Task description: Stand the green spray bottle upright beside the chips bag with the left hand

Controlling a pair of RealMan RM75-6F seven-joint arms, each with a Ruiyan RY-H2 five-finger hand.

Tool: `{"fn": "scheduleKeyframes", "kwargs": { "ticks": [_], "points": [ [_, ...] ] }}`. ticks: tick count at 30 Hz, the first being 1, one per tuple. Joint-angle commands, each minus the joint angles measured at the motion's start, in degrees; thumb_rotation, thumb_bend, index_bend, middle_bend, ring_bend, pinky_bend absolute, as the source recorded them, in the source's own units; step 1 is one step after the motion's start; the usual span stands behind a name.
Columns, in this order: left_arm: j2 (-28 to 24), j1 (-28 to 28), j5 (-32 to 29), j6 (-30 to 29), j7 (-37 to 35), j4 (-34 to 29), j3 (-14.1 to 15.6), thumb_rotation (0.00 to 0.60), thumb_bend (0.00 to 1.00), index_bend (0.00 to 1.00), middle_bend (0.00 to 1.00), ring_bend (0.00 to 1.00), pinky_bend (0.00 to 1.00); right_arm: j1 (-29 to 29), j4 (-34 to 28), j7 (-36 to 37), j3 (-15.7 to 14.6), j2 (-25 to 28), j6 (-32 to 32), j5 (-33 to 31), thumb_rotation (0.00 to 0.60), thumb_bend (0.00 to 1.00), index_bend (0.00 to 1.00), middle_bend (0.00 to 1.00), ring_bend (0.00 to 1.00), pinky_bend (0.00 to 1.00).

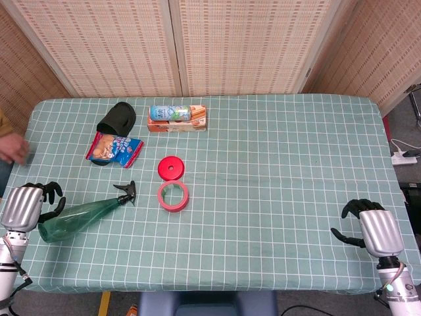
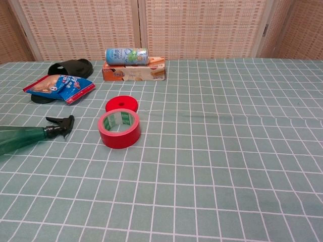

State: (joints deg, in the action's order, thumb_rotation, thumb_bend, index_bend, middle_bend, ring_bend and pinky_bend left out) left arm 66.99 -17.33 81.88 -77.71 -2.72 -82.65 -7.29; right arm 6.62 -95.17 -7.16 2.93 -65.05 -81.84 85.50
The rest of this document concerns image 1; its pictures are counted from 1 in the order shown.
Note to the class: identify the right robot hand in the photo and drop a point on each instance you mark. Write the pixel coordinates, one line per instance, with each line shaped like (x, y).
(380, 230)

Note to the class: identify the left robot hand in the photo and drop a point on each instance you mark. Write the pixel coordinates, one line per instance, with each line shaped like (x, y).
(23, 205)

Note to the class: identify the green spray bottle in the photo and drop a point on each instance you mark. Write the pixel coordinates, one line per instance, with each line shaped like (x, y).
(75, 217)

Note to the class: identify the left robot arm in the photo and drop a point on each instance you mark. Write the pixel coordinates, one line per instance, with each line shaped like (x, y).
(8, 260)

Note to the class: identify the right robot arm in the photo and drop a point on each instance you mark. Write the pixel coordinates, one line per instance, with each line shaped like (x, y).
(396, 286)

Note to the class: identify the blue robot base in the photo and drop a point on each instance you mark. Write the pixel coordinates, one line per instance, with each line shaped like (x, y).
(207, 303)

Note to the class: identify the person's hand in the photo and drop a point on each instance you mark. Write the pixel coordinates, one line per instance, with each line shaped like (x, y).
(13, 149)

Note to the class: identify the white power strip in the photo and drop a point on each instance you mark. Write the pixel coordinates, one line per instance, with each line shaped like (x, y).
(402, 159)

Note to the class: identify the blue snack bag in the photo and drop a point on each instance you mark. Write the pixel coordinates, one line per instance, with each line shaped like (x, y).
(115, 149)

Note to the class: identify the black slipper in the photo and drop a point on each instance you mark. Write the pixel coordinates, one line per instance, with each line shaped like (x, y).
(118, 118)

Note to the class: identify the metal chair leg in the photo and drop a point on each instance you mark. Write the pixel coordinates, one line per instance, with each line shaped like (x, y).
(415, 102)

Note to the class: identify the red tape roll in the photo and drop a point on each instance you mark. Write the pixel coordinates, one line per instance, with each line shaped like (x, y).
(174, 196)

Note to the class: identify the red round lid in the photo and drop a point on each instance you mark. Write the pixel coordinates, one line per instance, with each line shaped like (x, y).
(170, 168)

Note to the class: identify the green checkered tablecloth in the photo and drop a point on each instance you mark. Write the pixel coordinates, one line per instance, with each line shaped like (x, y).
(230, 197)

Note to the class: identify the light blue drink can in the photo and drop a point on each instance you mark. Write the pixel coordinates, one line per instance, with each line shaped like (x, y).
(170, 113)

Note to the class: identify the orange biscuit box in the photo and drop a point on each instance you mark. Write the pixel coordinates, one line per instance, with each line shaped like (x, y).
(197, 123)

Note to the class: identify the folding bamboo screen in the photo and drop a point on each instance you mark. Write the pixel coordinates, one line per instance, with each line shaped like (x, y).
(210, 46)

